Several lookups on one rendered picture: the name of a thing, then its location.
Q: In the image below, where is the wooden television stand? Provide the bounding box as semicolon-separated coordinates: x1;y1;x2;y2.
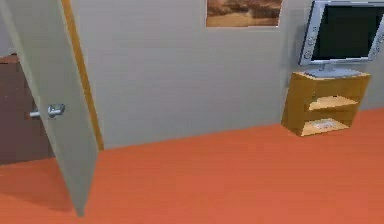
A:
280;70;372;138

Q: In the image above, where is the silver flat television set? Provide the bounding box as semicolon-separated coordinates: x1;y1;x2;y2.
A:
298;0;384;79

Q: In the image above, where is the pale grey room door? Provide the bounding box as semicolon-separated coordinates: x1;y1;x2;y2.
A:
0;0;100;218

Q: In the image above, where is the dark brown cupboard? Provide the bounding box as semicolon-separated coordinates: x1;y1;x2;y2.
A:
0;53;56;166

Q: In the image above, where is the brown framed wall picture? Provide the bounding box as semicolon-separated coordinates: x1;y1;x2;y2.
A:
205;0;284;29

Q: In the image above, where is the silver door handle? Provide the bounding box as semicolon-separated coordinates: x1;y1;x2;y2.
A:
29;103;66;119

